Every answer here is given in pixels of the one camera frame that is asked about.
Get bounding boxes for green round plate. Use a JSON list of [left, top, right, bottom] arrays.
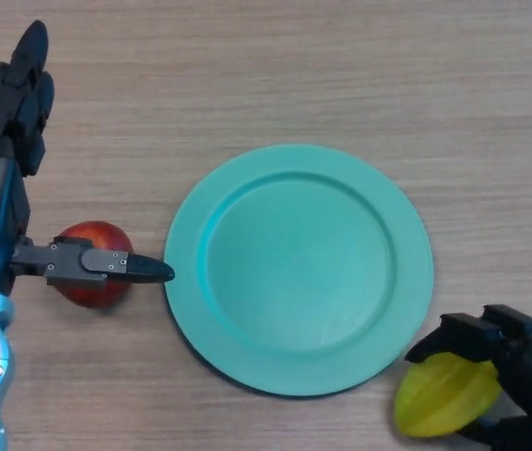
[[164, 144, 435, 400]]

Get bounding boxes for red apple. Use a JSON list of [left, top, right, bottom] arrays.
[[54, 220, 134, 310]]

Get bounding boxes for yellow starfruit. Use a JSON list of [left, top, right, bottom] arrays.
[[392, 351, 502, 439]]

